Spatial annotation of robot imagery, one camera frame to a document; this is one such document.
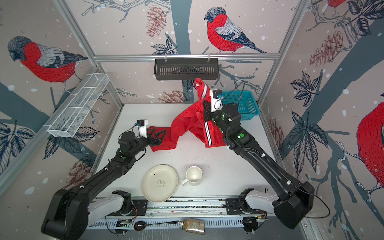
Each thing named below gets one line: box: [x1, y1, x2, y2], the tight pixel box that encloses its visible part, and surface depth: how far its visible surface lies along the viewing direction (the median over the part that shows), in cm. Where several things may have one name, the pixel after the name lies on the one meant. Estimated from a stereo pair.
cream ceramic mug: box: [181, 166, 203, 186], surface depth 78 cm
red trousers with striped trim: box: [148, 78, 227, 153], surface depth 70 cm
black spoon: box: [134, 220, 180, 232], surface depth 70 cm
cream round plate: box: [142, 164, 179, 203], surface depth 83 cm
